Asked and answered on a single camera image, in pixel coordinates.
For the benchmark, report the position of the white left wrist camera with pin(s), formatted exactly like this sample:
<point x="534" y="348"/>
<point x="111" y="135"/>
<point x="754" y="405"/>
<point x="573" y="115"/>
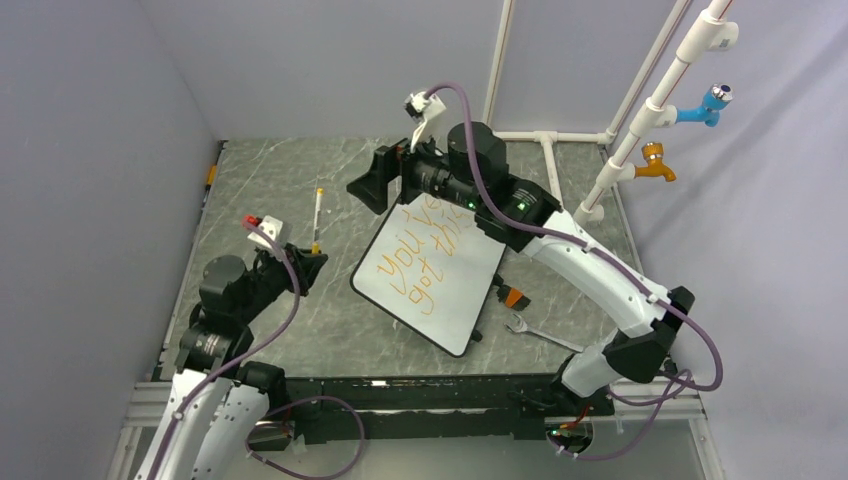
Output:
<point x="268" y="233"/>

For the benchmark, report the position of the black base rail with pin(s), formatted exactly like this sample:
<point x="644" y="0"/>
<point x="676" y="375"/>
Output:
<point x="522" y="406"/>

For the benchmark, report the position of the white PVC pipe frame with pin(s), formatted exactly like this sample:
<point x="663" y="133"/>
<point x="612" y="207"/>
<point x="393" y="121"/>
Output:
<point x="710" y="31"/>

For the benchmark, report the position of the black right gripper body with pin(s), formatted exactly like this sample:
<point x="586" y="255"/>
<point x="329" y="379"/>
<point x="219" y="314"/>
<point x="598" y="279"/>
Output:
<point x="412" y="174"/>

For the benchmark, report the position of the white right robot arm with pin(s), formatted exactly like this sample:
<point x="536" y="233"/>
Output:
<point x="473" y="173"/>

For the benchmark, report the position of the orange-black pen at wall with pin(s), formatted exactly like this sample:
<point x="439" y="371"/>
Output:
<point x="211" y="174"/>

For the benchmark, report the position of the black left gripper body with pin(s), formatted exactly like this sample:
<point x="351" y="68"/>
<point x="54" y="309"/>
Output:
<point x="303" y="284"/>

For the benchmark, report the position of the white whiteboard black frame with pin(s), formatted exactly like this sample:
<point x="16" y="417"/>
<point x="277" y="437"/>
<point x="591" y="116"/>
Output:
<point x="430" y="268"/>

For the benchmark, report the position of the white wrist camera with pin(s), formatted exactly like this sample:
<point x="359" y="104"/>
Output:
<point x="427" y="112"/>
<point x="268" y="233"/>

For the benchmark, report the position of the blue tap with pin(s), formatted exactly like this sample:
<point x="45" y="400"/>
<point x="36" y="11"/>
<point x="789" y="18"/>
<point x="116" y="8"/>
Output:
<point x="716" y="99"/>

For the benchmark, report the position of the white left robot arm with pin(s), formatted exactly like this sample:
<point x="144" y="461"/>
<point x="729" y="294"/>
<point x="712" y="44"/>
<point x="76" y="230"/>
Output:
<point x="217" y="395"/>

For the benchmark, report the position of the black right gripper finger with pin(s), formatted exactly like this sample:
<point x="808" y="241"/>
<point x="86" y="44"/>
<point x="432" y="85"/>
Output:
<point x="372" y="191"/>
<point x="386" y="161"/>

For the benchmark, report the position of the silver open-end wrench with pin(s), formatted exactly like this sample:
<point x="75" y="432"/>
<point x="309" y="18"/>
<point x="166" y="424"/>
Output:
<point x="517" y="325"/>

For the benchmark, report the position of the orange tap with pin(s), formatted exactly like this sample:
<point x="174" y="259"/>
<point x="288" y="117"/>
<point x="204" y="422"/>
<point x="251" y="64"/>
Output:
<point x="653" y="154"/>

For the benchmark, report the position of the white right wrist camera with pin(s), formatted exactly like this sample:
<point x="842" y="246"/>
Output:
<point x="427" y="112"/>

